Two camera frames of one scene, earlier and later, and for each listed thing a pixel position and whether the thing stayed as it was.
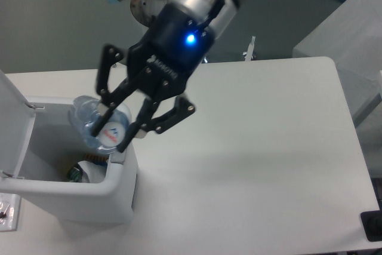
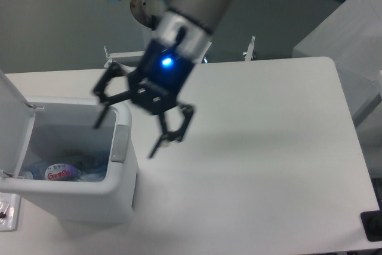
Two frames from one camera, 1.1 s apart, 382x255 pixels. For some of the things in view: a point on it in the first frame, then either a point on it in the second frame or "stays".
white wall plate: (9, 206) stays
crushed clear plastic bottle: (83, 112) -> (61, 171)
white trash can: (55, 144) stays
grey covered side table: (351, 36) stays
